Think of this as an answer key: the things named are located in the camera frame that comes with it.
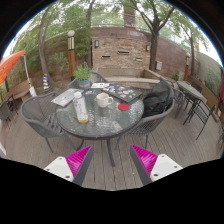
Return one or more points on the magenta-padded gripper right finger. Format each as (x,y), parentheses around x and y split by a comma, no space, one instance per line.
(165,165)

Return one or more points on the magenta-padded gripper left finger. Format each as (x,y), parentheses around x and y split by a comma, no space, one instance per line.
(60,166)

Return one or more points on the clear white-capped drink bottle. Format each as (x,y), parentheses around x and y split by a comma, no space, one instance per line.
(80,108)

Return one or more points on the small grey card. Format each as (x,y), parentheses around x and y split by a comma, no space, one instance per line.
(117,126)

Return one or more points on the dark metal patio chair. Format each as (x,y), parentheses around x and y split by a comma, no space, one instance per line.
(203,115)

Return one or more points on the black backpack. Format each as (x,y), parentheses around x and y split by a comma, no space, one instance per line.
(157,98)

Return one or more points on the silver laptop with stickers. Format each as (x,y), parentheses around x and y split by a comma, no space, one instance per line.
(65,97)

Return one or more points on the flat round red coaster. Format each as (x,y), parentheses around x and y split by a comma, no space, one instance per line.
(123,107)

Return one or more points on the white ceramic mug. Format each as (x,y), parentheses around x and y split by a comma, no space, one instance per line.
(102,100)

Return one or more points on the dark round patio table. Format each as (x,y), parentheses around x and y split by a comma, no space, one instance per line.
(190,89)

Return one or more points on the blue yellow striped cone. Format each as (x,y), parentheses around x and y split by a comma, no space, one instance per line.
(46,82)

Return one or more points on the white sticker sheet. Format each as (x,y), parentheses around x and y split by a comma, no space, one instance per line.
(99,85)

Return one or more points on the green plant in blue pot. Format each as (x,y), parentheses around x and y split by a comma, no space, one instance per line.
(82,75)

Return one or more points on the maroon folded umbrella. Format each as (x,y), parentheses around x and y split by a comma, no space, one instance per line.
(221,88)

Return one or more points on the orange patio umbrella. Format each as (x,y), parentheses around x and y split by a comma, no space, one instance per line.
(10,63)

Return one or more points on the forked dark tree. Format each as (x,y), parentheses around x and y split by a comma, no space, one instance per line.
(153,50)

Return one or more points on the grey wall box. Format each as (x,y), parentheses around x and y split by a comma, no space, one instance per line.
(158,65)

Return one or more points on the wooden globe lamp post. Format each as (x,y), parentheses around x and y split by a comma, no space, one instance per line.
(71,56)

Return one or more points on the black wall lamp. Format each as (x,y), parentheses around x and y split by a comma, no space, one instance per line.
(96,43)
(147,47)

